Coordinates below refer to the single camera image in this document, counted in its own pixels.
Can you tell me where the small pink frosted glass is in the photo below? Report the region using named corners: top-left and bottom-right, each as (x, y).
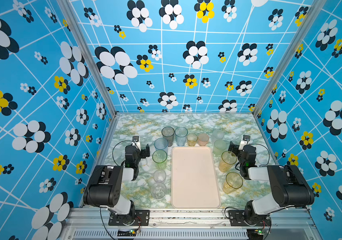
top-left (198, 133), bottom-right (210, 147)

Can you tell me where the amber tall glass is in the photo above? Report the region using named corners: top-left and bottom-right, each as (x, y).
top-left (219, 151), bottom-right (238, 173)
top-left (223, 172), bottom-right (243, 194)

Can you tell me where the left green circuit board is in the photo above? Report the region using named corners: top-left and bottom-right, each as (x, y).
top-left (117, 229), bottom-right (140, 237)

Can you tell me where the grey smoky tall glass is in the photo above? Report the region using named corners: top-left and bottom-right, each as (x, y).
top-left (162, 127), bottom-right (175, 147)

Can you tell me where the white frosted glass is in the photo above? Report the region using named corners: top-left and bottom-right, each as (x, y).
top-left (212, 129), bottom-right (225, 143)

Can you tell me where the green frosted glass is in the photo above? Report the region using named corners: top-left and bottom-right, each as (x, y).
top-left (213, 139), bottom-right (228, 156)

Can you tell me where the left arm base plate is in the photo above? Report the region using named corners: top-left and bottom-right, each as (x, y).
top-left (108, 210), bottom-right (150, 227)

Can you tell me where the aluminium front rail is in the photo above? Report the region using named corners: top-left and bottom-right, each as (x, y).
top-left (60, 208), bottom-right (321, 240)

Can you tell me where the blue frosted tall glass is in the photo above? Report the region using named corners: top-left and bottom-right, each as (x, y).
top-left (154, 138), bottom-right (169, 153)

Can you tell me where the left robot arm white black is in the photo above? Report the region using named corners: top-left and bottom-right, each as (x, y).
top-left (83, 143), bottom-right (150, 219)

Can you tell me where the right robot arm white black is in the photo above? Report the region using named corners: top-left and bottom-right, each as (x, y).
top-left (229, 142), bottom-right (315, 221)

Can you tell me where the small clear glass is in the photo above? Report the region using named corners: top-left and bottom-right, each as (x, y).
top-left (153, 170), bottom-right (167, 183)

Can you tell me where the blue clear faceted glass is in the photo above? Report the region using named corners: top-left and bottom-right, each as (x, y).
top-left (175, 127), bottom-right (188, 147)

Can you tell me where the large clear glass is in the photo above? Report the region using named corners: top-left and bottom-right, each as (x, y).
top-left (150, 183), bottom-right (167, 199)

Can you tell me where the small yellow glass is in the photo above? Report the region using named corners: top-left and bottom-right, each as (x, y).
top-left (187, 133), bottom-right (198, 147)

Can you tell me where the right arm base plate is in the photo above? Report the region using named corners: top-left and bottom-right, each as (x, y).
top-left (227, 210), bottom-right (271, 227)

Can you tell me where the right green circuit board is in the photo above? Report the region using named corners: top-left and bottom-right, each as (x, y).
top-left (247, 229), bottom-right (267, 240)

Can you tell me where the beige plastic tray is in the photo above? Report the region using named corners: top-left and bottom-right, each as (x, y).
top-left (171, 147), bottom-right (221, 209)

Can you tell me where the green circuit board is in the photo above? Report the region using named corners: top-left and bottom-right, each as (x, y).
top-left (247, 229), bottom-right (267, 240)
top-left (117, 229), bottom-right (140, 237)

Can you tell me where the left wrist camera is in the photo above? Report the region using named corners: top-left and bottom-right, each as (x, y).
top-left (132, 136), bottom-right (141, 150)

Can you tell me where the green clear glass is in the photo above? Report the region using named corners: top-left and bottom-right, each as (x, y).
top-left (152, 150), bottom-right (168, 170)

